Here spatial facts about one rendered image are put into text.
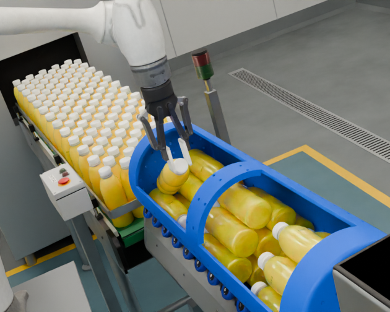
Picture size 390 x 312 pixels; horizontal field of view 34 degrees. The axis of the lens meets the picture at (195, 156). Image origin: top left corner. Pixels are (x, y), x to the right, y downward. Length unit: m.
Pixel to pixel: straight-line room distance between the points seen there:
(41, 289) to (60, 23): 0.68
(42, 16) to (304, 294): 0.85
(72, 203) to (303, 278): 1.03
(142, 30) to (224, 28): 5.11
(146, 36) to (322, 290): 0.68
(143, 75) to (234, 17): 5.11
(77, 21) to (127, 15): 0.18
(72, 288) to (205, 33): 5.02
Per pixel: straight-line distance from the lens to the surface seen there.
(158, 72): 1.47
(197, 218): 1.43
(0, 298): 1.57
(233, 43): 6.57
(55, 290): 1.68
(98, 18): 1.57
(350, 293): 0.32
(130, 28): 1.43
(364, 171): 3.83
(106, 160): 2.05
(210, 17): 6.46
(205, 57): 2.30
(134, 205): 2.03
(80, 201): 2.00
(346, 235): 1.16
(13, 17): 1.45
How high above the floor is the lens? 1.90
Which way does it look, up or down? 25 degrees down
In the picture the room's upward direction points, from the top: 17 degrees counter-clockwise
